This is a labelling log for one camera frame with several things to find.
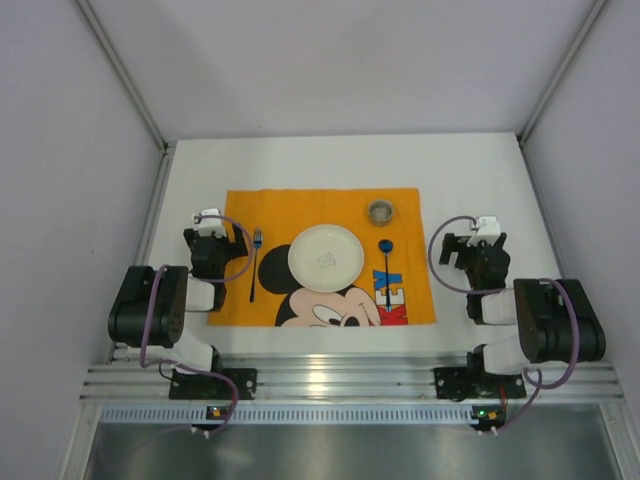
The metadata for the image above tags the blue fork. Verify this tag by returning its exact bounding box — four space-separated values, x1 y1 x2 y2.
249 227 263 303

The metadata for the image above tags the blue spoon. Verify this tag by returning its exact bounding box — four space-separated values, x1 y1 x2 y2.
378 239 393 311

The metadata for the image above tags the orange Mickey placemat cloth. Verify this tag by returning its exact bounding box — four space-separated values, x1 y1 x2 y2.
208 188 436 328

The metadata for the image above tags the white round plate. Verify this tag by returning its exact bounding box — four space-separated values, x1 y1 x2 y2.
287 224 365 293

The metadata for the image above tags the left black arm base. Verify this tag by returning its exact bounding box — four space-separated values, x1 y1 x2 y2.
168 368 258 401

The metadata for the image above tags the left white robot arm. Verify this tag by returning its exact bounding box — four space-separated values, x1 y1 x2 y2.
107 208 255 377

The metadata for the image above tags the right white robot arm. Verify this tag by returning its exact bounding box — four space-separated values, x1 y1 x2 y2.
428 215 606 390

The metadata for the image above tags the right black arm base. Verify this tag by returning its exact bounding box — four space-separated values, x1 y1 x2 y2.
434 367 527 402

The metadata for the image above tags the aluminium mounting rail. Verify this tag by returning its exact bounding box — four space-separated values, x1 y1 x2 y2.
80 354 624 404

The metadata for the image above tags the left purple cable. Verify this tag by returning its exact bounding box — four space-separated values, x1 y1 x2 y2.
138 214 251 431

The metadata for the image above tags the slotted grey cable duct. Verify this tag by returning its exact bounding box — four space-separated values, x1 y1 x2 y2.
100 404 503 426

